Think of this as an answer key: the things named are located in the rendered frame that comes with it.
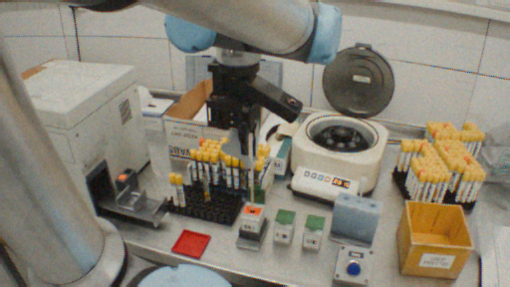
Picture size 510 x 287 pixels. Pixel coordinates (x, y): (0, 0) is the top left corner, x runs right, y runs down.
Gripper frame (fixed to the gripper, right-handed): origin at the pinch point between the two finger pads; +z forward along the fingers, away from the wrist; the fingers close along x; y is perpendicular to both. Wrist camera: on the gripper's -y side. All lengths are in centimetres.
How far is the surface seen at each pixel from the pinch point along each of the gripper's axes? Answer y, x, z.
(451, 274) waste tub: -44.3, 2.6, 18.8
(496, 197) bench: -63, -30, 21
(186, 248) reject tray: 12.7, 8.2, 20.3
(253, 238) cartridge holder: -0.9, 2.4, 18.6
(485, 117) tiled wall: -62, -56, 9
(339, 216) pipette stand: -18.2, -4.8, 14.3
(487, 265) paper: -54, -1, 19
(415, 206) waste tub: -34.9, -9.4, 11.8
